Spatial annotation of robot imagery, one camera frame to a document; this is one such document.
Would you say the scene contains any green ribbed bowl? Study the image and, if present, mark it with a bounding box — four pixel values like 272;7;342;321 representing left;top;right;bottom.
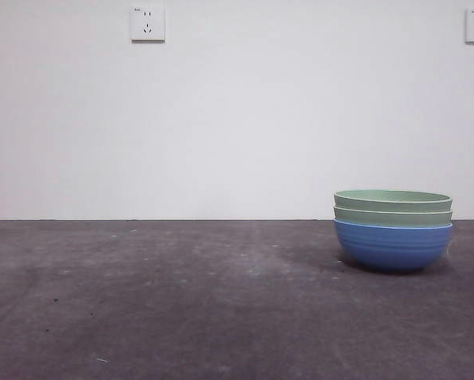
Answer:
332;204;454;228
332;189;454;213

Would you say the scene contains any blue ribbed bowl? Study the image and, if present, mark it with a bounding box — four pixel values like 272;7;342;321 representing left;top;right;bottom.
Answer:
332;218;454;275

